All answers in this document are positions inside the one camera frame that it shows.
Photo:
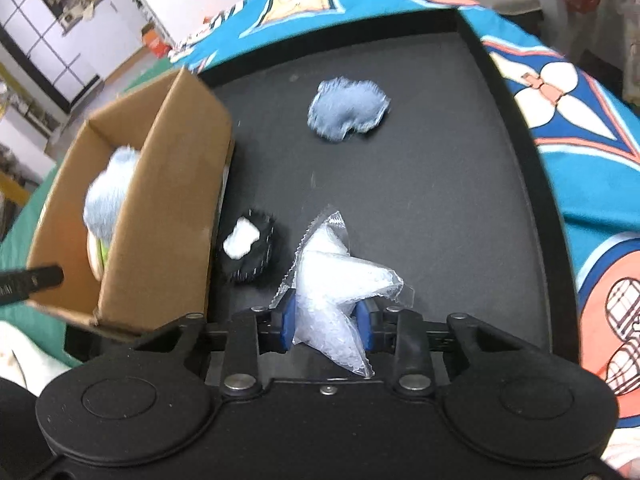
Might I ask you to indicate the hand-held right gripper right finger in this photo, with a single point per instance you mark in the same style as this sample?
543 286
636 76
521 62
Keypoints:
364 325

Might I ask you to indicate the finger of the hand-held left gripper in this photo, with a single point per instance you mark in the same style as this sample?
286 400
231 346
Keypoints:
50 277

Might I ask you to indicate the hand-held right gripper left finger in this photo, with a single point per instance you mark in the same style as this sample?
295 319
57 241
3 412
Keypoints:
288 322

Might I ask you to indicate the burger plush toy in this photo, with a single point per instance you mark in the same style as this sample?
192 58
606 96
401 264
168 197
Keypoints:
97 256

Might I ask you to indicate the clear bag of white filling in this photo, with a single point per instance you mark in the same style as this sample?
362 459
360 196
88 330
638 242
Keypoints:
330 270

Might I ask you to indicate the large fluffy blue plush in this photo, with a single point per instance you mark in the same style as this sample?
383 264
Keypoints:
107 195

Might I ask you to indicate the black tray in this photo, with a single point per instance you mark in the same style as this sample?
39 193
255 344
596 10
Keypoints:
425 210

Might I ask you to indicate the brown cardboard box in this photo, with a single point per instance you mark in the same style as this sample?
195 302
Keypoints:
170 185

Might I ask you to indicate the black and white fuzzy toy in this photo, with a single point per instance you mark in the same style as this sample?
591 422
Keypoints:
255 260

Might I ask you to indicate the yellow table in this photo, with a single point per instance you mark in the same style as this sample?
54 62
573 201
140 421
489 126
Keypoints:
15 187

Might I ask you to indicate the black framed glass door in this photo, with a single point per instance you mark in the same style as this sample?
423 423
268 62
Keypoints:
45 45

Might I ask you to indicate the orange cardboard box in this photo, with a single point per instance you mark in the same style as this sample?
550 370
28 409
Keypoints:
155 42

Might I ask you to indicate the white kitchen cabinet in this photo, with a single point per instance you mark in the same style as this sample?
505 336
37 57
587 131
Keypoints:
125 25

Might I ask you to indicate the blue printed blanket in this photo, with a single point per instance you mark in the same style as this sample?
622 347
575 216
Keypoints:
590 185

